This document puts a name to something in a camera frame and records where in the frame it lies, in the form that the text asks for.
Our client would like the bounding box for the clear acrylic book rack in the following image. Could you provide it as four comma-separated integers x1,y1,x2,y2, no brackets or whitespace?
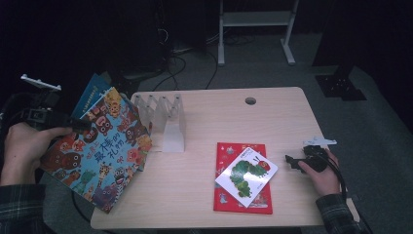
130,93,188,154

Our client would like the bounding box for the blue monster picture book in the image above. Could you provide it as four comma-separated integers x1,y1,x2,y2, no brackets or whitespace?
69,72,113,120

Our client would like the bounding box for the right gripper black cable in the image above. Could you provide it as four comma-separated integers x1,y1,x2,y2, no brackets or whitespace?
320,152,348,201

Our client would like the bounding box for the red picture book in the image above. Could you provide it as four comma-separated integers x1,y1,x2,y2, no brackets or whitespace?
212,141,274,215

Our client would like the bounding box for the person's left hand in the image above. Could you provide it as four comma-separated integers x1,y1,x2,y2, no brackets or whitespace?
0,122,73,187

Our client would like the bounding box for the thin black floor cable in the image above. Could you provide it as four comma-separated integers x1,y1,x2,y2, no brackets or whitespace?
71,190,94,225

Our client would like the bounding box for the dark equipment cabinet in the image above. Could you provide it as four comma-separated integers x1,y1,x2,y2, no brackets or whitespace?
106,0,169,77

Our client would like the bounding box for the black stand with base plate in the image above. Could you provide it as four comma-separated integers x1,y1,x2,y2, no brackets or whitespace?
108,64,142,100
312,0,368,101

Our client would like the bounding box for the looped black floor cable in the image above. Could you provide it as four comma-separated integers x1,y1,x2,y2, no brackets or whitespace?
152,54,188,92

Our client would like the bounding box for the white metal stand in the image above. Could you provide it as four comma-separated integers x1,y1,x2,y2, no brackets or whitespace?
217,0,300,67

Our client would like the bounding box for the curved black floor cable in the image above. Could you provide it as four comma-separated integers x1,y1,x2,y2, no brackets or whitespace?
204,50,219,91

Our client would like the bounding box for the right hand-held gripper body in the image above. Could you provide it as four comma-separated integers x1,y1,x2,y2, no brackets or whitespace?
301,136,338,174

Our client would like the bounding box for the colourful animals picture book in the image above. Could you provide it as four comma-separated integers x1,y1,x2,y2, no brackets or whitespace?
39,86,154,215

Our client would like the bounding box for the person's right hand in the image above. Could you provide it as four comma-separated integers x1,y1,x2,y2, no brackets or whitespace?
297,148,341,198

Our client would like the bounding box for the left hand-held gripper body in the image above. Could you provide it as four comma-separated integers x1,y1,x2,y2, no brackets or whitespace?
19,73,72,131

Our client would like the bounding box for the white caterpillar picture book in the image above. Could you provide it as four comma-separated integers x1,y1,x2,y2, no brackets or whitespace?
214,146,280,209

